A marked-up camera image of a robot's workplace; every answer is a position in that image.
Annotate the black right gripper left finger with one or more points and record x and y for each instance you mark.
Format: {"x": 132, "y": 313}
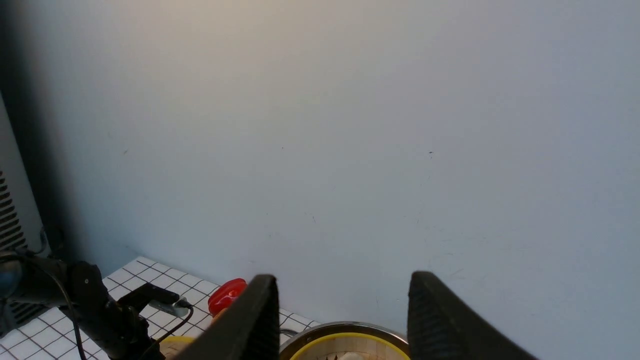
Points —
{"x": 248, "y": 330}

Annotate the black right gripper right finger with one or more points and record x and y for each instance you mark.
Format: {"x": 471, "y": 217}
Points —
{"x": 440, "y": 326}

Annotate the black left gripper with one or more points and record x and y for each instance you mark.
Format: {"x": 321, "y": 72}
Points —
{"x": 118, "y": 330}

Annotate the yellow rimmed bamboo steamer lid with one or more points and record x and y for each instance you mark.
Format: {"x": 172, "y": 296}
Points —
{"x": 171, "y": 346}

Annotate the yellow rimmed bamboo steamer basket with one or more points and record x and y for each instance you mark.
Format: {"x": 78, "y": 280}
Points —
{"x": 349, "y": 346}

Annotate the stainless steel pot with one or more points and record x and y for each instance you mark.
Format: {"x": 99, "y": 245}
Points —
{"x": 298, "y": 340}

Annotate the red bell pepper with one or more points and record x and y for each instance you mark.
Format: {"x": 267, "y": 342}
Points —
{"x": 225, "y": 295}

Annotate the white checkered tablecloth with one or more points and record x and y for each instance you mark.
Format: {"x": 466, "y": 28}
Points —
{"x": 36, "y": 280}

